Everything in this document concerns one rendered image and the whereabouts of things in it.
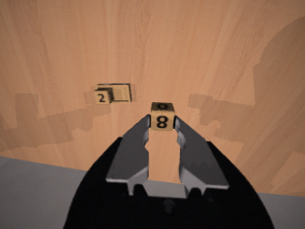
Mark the tan wooden tray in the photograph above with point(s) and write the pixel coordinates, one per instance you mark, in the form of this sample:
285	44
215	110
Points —
121	91

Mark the tan wooden number cube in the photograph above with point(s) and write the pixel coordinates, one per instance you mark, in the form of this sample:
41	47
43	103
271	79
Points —
104	96
162	116

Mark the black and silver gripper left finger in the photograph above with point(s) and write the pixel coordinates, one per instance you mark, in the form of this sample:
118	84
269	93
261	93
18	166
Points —
113	175

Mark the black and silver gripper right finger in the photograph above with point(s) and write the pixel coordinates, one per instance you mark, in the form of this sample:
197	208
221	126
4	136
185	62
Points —
205	167

